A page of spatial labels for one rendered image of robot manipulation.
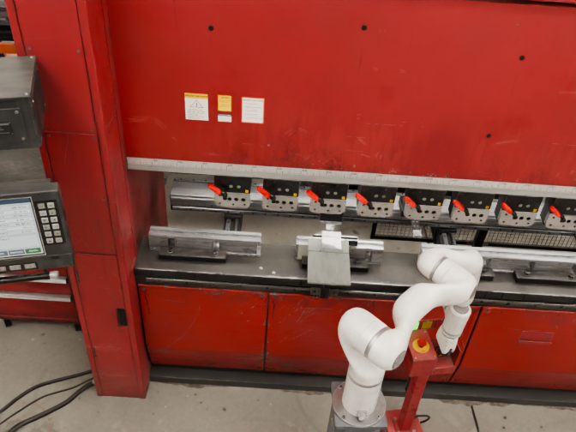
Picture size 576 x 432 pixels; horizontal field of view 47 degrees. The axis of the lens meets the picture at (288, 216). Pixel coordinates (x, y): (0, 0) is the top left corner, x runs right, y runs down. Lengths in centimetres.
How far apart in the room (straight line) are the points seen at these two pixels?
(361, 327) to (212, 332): 131
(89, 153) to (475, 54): 141
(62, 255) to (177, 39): 86
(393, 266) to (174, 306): 103
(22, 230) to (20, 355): 160
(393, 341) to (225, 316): 127
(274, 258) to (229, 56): 102
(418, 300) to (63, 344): 228
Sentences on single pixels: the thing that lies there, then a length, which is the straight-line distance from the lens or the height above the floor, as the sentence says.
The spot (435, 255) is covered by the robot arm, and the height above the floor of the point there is 144.
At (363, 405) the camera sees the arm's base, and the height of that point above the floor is 109.
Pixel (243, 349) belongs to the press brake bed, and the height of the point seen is 34.
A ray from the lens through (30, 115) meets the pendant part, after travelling 217.
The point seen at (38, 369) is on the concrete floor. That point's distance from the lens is 385.
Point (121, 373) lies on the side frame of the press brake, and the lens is 347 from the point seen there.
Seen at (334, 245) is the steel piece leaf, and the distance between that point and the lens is 293.
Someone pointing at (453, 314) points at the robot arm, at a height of 105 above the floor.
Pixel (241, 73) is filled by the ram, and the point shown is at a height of 181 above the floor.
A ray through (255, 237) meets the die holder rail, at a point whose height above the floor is 97.
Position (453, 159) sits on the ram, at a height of 150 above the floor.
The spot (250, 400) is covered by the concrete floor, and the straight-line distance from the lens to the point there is 359.
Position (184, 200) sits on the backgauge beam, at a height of 96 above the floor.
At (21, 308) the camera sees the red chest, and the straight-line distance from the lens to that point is 385.
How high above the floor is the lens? 303
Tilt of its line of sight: 42 degrees down
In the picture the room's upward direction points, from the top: 4 degrees clockwise
